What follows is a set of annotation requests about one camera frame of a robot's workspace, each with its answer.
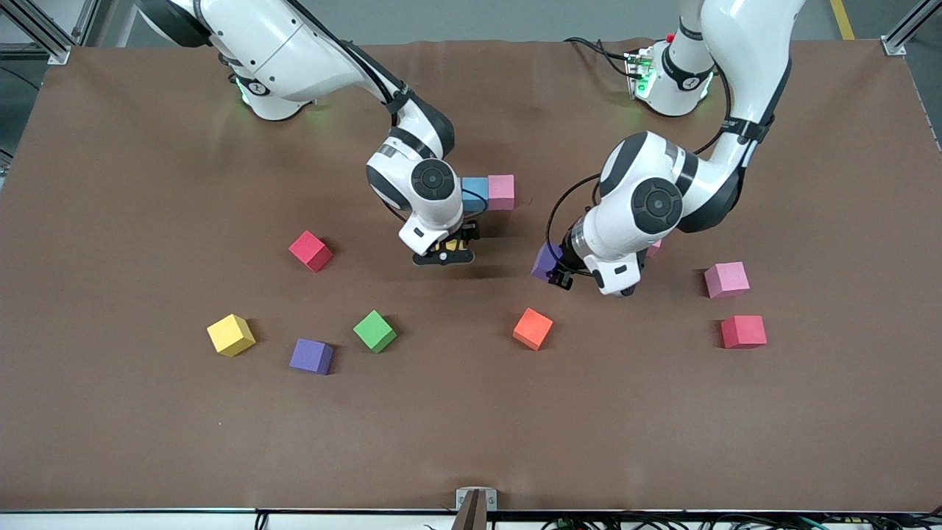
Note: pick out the aluminium frame post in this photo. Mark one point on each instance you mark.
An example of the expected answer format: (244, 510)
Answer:
(894, 46)
(57, 53)

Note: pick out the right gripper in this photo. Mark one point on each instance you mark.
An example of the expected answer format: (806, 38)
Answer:
(466, 232)

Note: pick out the pink foam cube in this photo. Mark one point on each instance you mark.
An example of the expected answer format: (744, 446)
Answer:
(501, 192)
(726, 279)
(653, 248)

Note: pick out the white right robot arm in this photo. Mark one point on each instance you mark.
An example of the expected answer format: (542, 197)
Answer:
(280, 44)

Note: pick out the purple foam cube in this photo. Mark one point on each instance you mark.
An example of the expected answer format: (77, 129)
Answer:
(310, 355)
(543, 261)

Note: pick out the orange foam cube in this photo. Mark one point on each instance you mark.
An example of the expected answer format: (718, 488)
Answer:
(533, 327)

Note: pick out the red foam cube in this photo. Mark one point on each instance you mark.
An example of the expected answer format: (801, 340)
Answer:
(743, 331)
(310, 250)

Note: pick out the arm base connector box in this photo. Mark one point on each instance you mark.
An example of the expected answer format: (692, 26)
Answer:
(639, 73)

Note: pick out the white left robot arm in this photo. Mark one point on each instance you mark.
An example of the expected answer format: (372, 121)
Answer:
(743, 59)

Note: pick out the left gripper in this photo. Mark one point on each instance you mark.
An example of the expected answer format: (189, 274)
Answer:
(567, 263)

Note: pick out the blue foam cube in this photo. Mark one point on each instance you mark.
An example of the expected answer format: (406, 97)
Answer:
(475, 193)

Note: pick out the yellow foam cube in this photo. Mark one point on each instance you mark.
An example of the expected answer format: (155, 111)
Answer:
(230, 335)
(450, 244)

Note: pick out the brown table mat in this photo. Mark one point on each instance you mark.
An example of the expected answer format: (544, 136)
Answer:
(471, 427)

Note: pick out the grey metal table clamp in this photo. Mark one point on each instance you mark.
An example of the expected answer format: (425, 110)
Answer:
(475, 508)

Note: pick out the green foam cube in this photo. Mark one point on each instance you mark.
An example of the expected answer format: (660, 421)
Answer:
(374, 330)

